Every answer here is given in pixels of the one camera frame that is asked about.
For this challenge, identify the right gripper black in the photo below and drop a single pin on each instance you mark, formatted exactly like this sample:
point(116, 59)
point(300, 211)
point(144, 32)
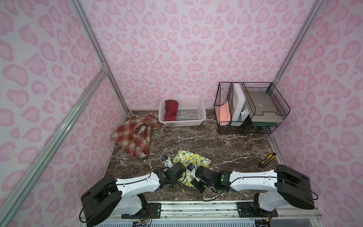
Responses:
point(209, 184)

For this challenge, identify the red polka dot skirt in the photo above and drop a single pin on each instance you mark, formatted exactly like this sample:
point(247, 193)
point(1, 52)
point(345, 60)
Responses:
point(171, 109)

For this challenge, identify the black wire desk organizer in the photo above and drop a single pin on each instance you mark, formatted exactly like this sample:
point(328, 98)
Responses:
point(224, 92)

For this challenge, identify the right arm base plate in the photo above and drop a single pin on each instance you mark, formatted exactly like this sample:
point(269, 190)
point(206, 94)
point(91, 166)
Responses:
point(247, 210)

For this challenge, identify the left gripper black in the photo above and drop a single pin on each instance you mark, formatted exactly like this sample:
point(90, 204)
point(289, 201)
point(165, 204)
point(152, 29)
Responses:
point(171, 178)

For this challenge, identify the aluminium front rail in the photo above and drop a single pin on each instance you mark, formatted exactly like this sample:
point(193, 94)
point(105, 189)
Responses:
point(223, 214)

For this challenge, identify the red plaid skirt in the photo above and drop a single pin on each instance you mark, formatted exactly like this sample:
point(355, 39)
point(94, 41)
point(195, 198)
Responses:
point(134, 135)

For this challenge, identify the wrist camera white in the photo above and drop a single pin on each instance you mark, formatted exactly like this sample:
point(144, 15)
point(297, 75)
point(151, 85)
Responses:
point(191, 168)
point(166, 161)

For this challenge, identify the pink folder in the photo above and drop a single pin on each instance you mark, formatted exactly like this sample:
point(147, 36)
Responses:
point(224, 116)

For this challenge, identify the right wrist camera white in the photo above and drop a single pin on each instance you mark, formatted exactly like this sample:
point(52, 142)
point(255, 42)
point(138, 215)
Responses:
point(191, 168)

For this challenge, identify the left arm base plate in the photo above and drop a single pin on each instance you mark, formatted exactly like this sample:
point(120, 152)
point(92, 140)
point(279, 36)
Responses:
point(144, 210)

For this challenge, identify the white envelope papers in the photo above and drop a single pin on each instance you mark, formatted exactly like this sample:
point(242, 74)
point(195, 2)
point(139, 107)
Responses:
point(244, 114)

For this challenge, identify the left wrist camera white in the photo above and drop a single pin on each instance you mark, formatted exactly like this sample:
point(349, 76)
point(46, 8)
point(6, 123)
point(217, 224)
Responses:
point(166, 161)

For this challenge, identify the lemon print skirt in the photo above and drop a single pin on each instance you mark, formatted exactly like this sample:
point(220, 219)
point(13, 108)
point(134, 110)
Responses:
point(186, 157)

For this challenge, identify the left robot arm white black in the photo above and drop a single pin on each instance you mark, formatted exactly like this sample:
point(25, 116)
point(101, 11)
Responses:
point(113, 197)

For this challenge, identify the yellow black utility knife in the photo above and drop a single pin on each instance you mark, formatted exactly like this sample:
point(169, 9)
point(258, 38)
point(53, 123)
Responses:
point(267, 160)

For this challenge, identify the green book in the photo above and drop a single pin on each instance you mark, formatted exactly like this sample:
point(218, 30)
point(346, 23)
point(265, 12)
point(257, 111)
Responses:
point(263, 124)

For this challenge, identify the white binder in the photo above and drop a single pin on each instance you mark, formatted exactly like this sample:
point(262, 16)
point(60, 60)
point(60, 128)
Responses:
point(238, 101)

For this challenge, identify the white plastic basket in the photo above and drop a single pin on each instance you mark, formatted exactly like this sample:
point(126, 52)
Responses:
point(191, 112)

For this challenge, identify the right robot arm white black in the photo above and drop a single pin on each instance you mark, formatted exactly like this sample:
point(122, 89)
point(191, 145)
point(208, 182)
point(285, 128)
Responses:
point(277, 188)

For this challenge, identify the grey laptop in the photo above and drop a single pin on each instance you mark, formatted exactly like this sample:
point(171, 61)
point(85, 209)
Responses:
point(264, 107)

